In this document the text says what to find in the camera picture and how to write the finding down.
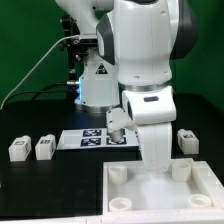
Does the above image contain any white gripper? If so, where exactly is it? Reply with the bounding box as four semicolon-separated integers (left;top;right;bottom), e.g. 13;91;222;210
137;122;172;172

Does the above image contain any white square tabletop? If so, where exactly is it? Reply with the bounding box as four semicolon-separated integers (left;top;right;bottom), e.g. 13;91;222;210
103;158;224;214

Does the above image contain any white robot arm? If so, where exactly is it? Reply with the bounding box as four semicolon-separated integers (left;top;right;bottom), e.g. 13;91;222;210
55;0;198;172

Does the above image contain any white sheet with markers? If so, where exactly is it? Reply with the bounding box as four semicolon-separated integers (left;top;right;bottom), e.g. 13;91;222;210
57;128;138;150

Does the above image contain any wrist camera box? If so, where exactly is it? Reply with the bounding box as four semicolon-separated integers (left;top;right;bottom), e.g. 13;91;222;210
106;108;136;142

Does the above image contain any black cable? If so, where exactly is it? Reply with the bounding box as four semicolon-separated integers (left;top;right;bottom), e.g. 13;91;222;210
2;82;73;108

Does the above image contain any black camera on stand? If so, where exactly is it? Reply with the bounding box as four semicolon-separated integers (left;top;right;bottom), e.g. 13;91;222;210
59;15;97;102

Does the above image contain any white cable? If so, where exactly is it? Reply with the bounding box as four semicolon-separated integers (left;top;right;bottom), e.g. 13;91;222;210
0;35;81;111

